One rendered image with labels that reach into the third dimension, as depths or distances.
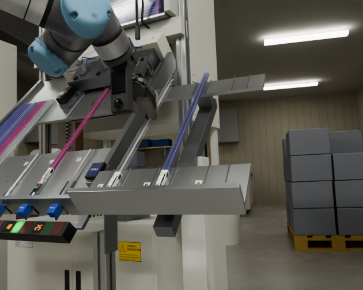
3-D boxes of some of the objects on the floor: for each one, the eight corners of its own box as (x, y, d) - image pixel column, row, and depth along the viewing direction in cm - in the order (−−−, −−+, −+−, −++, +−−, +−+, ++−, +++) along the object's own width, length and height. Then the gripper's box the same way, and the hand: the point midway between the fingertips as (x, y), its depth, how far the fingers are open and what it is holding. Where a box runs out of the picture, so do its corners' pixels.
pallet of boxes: (287, 231, 483) (281, 141, 494) (353, 231, 465) (346, 137, 476) (295, 251, 360) (287, 129, 371) (385, 251, 342) (374, 124, 353)
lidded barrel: (243, 239, 440) (240, 192, 446) (244, 245, 395) (241, 194, 400) (205, 239, 447) (203, 193, 453) (201, 246, 402) (199, 195, 407)
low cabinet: (254, 205, 945) (252, 173, 953) (252, 214, 720) (249, 172, 728) (187, 206, 984) (186, 176, 992) (165, 216, 759) (163, 176, 766)
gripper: (140, 33, 80) (173, 99, 96) (103, 41, 84) (140, 103, 99) (131, 58, 75) (167, 123, 91) (91, 65, 79) (133, 127, 94)
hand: (149, 118), depth 93 cm, fingers closed, pressing on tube
